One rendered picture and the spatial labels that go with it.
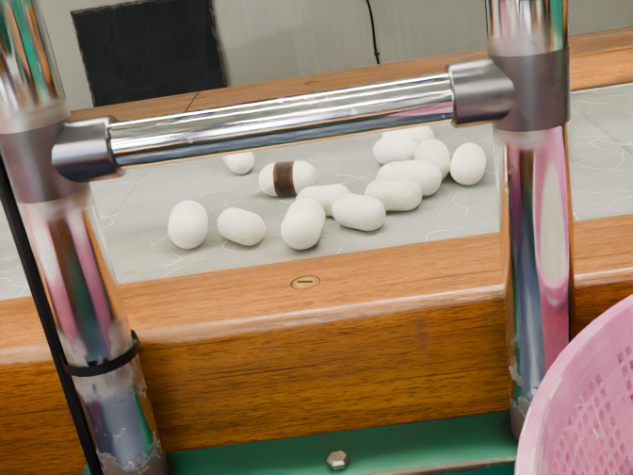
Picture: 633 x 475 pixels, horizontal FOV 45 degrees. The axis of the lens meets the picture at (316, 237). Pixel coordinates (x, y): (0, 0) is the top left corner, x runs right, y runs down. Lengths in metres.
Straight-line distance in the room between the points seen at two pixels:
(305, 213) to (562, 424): 0.20
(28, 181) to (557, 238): 0.16
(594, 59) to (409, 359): 0.42
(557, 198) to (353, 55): 2.33
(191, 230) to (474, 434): 0.19
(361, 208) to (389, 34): 2.17
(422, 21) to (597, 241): 2.27
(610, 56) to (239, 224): 0.37
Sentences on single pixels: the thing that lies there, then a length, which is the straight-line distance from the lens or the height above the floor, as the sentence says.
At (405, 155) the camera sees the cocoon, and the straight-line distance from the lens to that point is 0.49.
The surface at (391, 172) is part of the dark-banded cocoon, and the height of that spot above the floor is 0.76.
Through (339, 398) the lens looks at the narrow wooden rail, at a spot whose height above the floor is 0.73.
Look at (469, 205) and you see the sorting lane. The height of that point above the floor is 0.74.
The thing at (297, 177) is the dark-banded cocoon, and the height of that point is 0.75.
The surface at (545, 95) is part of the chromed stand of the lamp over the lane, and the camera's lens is 0.23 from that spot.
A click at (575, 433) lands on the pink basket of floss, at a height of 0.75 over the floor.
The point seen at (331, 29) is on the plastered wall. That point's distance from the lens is 2.54.
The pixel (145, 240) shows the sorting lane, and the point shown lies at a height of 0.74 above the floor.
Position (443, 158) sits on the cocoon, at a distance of 0.45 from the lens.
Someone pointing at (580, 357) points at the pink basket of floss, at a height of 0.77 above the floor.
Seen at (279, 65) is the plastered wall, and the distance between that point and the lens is 2.56.
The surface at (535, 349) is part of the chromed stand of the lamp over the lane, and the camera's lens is 0.26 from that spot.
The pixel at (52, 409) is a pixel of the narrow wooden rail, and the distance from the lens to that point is 0.31.
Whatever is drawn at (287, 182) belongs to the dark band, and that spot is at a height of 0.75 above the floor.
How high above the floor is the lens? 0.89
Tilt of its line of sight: 22 degrees down
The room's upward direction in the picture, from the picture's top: 9 degrees counter-clockwise
